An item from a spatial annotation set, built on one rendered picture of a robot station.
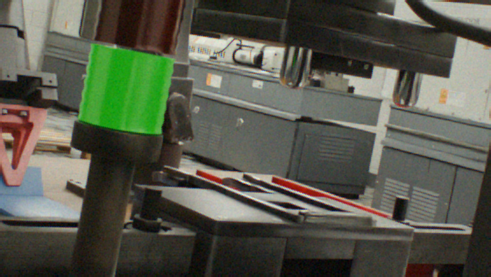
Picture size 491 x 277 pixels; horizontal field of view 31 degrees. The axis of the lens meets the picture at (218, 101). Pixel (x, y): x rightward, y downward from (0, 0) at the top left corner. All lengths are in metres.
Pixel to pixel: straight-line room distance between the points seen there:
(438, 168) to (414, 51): 5.75
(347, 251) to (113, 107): 0.33
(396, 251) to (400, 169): 5.95
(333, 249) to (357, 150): 7.41
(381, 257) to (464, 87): 5.71
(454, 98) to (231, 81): 2.67
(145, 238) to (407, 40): 0.25
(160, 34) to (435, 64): 0.36
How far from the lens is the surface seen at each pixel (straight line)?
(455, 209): 6.30
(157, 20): 0.37
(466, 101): 6.35
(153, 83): 0.38
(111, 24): 0.38
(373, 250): 0.68
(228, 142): 8.28
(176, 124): 1.03
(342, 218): 0.65
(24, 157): 0.86
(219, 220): 0.57
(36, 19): 12.27
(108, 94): 0.37
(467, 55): 6.40
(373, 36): 0.64
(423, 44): 0.68
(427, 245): 0.79
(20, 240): 0.50
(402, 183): 6.63
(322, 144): 7.76
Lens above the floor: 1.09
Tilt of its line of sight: 3 degrees down
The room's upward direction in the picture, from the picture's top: 11 degrees clockwise
